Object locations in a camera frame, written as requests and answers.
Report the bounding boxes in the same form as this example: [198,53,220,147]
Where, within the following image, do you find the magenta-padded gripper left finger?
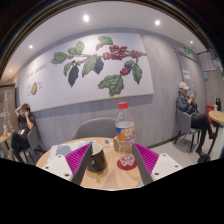
[41,143,94,187]

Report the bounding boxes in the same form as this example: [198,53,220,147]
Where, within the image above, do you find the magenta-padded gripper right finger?
[131,143,184,186]

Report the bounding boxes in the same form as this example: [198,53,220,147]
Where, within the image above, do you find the clear red-capped drink bottle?
[114,101,137,168]

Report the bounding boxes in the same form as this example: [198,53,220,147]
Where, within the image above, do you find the white printed paper sheet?
[48,139,88,163]

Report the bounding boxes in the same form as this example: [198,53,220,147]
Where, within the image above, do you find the dark glossy mug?
[87,143,108,174]

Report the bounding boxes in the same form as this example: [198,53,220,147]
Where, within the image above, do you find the flat round red coaster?
[116,158,138,171]

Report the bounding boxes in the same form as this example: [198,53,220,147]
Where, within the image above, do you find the grey upholstered chair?
[72,116,118,140]

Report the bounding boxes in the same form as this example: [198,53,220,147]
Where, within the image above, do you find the grey chair with black legs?
[19,125,46,164]
[175,108,203,153]

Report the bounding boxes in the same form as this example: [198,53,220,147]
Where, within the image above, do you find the person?
[175,81,214,156]
[10,103,37,161]

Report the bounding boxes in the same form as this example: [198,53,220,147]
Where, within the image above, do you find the small round wooden table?
[0,132,13,158]
[208,110,224,158]

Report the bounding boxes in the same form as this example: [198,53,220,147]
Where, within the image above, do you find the red bin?
[206,104,215,124]

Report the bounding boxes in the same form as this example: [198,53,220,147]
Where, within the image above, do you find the grey door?
[174,48,205,101]

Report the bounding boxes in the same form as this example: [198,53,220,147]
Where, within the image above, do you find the recessed ceiling lights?
[28,13,195,50]

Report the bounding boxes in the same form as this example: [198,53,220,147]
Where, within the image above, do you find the coffee plant wall mural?
[18,32,154,113]

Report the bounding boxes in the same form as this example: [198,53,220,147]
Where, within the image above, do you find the wall notice board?
[197,50,218,72]

